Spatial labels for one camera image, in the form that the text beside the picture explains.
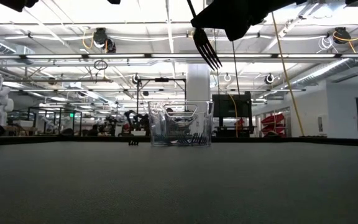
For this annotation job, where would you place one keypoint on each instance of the white building pillar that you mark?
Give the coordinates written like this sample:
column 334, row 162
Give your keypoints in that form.
column 198, row 82

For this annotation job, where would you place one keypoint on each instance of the red storage bin rack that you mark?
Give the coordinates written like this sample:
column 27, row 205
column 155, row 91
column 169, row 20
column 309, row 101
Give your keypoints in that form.
column 273, row 119

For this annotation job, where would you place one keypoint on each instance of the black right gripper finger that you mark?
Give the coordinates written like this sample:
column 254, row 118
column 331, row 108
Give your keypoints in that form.
column 228, row 17

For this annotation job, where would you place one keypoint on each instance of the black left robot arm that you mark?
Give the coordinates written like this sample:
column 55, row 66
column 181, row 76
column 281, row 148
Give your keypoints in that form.
column 14, row 3

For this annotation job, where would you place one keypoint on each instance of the black metal fork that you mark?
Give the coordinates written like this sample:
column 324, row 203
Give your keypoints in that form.
column 205, row 43
column 133, row 143

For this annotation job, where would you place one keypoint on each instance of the black cabinet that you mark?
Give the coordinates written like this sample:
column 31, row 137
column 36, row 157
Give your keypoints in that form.
column 228, row 107

